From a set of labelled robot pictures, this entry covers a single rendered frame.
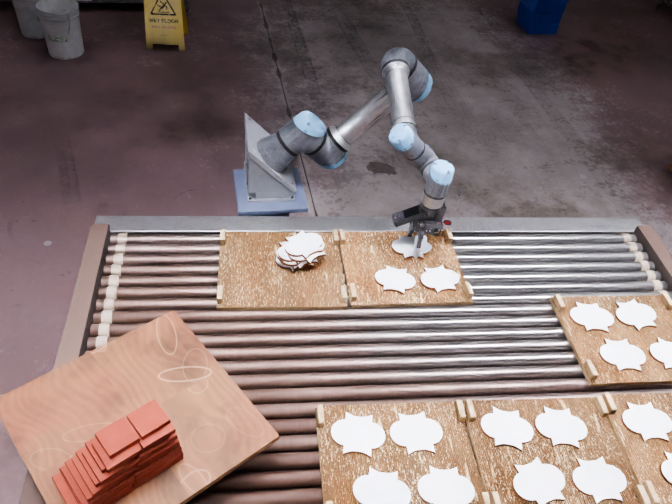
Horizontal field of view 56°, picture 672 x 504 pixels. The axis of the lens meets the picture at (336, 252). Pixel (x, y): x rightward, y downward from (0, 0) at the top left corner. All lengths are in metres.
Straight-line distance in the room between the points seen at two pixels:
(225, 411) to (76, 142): 3.05
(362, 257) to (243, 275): 0.41
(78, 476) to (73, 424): 0.19
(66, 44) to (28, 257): 2.17
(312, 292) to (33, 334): 1.64
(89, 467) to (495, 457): 1.01
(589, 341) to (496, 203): 2.11
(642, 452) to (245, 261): 1.31
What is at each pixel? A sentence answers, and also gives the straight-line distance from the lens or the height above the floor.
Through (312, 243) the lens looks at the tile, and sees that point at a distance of 2.09.
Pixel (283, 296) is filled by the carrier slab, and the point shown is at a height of 0.94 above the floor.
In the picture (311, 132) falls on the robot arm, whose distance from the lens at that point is 2.34.
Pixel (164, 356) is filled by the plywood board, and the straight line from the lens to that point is 1.76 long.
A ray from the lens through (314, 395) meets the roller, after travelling 1.83.
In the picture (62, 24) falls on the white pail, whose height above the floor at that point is 0.28.
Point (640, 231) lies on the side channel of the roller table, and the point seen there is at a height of 0.95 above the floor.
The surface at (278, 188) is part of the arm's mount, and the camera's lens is 2.44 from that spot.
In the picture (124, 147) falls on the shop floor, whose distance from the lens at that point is 4.34.
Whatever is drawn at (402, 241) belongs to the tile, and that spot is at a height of 0.95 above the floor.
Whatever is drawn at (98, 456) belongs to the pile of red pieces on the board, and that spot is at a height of 1.17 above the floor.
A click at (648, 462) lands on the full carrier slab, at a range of 1.99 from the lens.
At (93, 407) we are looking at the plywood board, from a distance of 1.71.
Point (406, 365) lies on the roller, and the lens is 1.94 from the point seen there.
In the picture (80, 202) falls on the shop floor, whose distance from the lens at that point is 3.94.
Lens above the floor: 2.44
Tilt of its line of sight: 43 degrees down
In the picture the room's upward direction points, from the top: 8 degrees clockwise
